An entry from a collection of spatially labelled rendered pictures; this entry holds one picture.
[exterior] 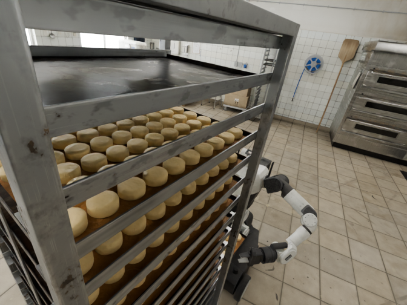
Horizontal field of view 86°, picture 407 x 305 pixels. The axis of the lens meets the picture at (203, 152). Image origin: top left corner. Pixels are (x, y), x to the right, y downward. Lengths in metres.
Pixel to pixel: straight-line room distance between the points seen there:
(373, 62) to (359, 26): 1.21
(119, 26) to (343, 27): 5.83
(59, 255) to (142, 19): 0.26
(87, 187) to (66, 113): 0.09
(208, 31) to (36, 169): 0.29
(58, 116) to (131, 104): 0.08
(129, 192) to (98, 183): 0.12
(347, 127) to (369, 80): 0.91
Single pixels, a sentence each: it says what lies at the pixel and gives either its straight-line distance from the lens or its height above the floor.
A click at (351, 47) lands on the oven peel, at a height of 1.88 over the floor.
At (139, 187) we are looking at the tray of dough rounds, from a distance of 0.42.
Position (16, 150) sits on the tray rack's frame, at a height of 1.68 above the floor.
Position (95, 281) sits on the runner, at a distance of 0.42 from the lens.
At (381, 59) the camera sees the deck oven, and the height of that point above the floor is 1.75.
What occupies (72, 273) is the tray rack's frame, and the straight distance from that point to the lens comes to 0.32.
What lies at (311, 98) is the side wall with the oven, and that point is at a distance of 6.08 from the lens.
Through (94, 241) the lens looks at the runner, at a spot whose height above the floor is 1.50.
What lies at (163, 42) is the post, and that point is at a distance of 0.91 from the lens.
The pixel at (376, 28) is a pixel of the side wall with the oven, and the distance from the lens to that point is 6.08.
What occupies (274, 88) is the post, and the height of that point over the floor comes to 1.66.
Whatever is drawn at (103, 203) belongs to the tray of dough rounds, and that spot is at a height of 1.51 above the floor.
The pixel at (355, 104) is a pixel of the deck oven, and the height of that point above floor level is 0.93.
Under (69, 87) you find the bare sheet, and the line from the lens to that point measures 0.40.
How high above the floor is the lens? 1.77
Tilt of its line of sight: 29 degrees down
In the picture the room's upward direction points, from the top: 8 degrees clockwise
